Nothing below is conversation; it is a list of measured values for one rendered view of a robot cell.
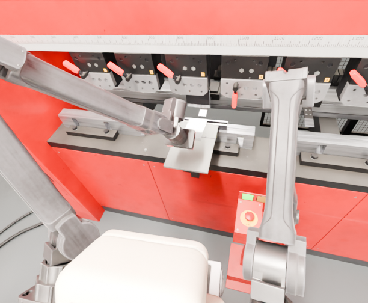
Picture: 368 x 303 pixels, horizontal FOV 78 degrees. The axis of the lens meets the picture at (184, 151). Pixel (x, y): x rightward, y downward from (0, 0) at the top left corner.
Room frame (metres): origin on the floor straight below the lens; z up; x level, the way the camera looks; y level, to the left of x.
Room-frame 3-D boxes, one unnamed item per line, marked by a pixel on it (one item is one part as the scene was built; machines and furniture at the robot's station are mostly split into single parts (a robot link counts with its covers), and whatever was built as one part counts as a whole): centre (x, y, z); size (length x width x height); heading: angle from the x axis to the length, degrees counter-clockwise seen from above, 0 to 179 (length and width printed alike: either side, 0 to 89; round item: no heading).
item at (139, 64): (0.86, 0.11, 1.26); 0.15 x 0.09 x 0.17; 68
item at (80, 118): (0.98, 0.41, 0.92); 0.50 x 0.06 x 0.10; 68
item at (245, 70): (0.71, -0.26, 1.26); 0.15 x 0.09 x 0.17; 68
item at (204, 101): (0.78, -0.10, 1.13); 0.10 x 0.02 x 0.10; 68
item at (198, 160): (0.64, -0.04, 1.00); 0.26 x 0.18 x 0.01; 158
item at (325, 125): (0.91, -0.79, 0.81); 0.64 x 0.08 x 0.14; 158
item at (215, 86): (0.93, -0.16, 1.01); 0.26 x 0.12 x 0.05; 158
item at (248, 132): (0.76, -0.15, 0.92); 0.39 x 0.06 x 0.10; 68
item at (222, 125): (0.77, -0.12, 0.99); 0.20 x 0.03 x 0.03; 68
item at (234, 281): (0.34, -0.26, 0.06); 0.25 x 0.20 x 0.12; 158
